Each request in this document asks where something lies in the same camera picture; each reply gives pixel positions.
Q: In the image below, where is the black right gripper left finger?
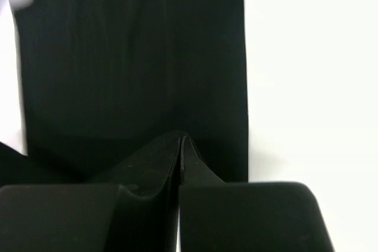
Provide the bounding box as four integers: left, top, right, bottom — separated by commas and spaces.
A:
1, 132, 181, 251

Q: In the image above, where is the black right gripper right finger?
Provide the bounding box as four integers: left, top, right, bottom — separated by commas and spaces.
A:
179, 137, 334, 252

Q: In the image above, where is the black tank top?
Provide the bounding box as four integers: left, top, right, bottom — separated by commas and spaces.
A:
1, 0, 248, 185

